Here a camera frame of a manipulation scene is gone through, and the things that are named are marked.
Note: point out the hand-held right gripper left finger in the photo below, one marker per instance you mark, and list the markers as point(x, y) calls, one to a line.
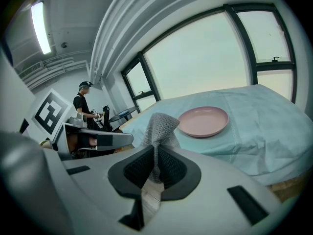
point(102, 192)

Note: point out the black marble round table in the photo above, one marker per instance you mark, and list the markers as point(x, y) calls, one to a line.
point(127, 112)

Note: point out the teal checked tablecloth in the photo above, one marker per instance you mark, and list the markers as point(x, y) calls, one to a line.
point(256, 136)

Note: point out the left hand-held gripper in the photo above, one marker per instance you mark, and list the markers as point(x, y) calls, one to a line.
point(49, 111)

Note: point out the blue plate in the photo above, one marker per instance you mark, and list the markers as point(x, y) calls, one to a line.
point(123, 112)

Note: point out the pink big plate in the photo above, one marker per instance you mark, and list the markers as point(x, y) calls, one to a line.
point(203, 122)

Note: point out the black framed casement window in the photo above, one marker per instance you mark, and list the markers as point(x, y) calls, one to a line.
point(141, 82)
point(264, 38)

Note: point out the white ceiling pipes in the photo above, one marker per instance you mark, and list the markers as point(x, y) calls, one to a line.
point(63, 65)

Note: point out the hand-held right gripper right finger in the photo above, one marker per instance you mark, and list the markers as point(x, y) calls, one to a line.
point(210, 204)

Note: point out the white ceiling air vent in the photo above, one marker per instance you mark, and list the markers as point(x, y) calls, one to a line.
point(30, 70)

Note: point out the large frosted window pane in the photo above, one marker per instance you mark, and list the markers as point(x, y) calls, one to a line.
point(195, 57)

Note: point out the grey knitted cloth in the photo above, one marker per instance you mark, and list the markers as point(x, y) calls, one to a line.
point(161, 128)

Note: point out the long ceiling light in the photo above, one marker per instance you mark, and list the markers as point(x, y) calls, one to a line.
point(40, 28)

